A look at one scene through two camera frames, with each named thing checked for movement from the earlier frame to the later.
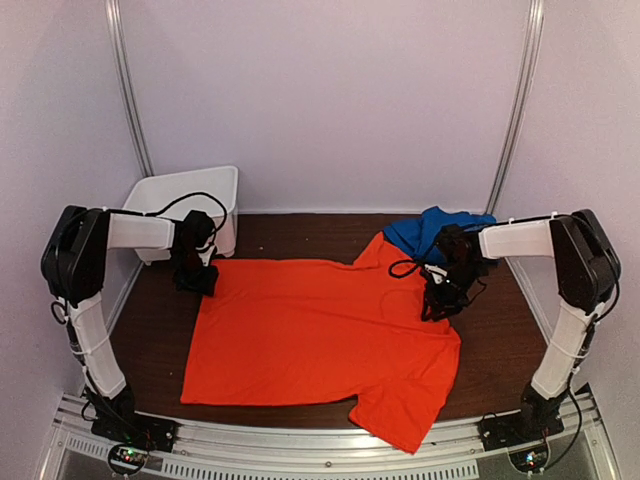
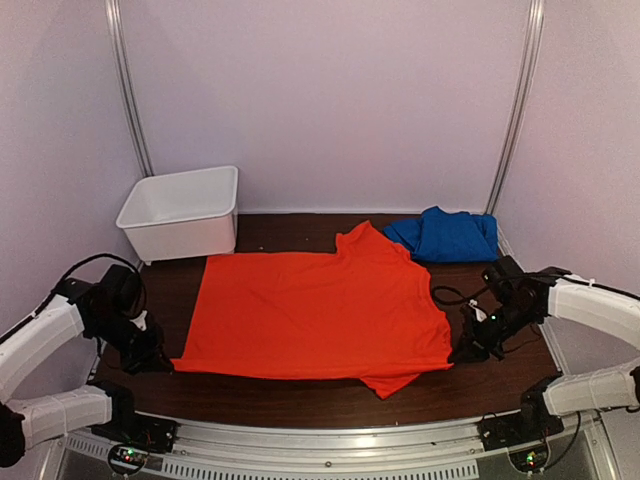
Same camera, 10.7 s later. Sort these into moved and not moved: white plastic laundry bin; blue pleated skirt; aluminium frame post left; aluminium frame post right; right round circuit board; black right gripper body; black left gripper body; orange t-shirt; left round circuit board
Moved: orange t-shirt; black right gripper body; black left gripper body
Not moved: aluminium frame post right; left round circuit board; blue pleated skirt; right round circuit board; aluminium frame post left; white plastic laundry bin
